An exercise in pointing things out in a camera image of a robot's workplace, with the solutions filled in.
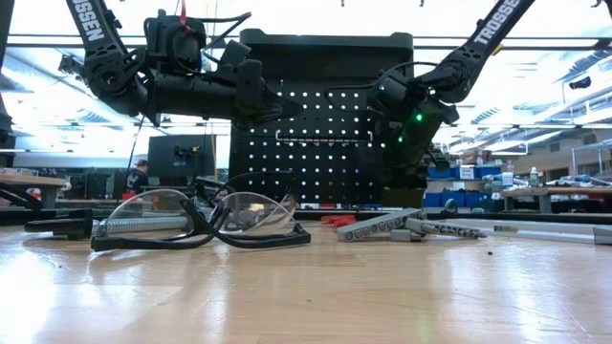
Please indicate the small black ceiling camera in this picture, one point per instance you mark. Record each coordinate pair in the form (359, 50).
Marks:
(580, 83)

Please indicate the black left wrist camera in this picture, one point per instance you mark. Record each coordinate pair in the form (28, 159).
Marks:
(174, 43)

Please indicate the small red object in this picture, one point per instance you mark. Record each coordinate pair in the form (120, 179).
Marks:
(128, 196)

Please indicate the black C-clamp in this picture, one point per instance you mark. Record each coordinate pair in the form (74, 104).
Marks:
(57, 224)

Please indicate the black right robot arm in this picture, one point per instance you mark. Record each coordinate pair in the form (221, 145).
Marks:
(483, 43)

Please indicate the black pegboard tool stand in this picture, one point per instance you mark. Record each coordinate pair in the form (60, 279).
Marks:
(325, 57)

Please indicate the person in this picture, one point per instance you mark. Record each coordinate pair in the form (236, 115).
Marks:
(137, 177)

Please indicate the clear plastic bottle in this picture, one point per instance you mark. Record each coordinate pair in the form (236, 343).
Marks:
(533, 179)

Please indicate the black ceiling mounted device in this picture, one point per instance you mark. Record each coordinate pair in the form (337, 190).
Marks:
(72, 67)

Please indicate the blue storage bin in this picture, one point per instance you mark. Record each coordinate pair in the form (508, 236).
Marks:
(487, 172)
(459, 199)
(440, 173)

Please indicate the wooden workbench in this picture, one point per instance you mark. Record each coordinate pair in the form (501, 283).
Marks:
(545, 192)
(33, 180)

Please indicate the black computer monitor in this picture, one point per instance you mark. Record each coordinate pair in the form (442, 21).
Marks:
(181, 157)

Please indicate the clear safety glasses black frame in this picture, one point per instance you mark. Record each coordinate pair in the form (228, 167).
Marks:
(248, 215)
(268, 181)

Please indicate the yellow hanging tag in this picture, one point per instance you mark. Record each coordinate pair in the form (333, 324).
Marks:
(498, 49)

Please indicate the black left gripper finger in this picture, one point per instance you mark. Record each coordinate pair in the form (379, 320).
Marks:
(279, 101)
(279, 113)

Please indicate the black equipment box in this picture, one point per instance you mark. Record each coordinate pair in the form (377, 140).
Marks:
(91, 186)

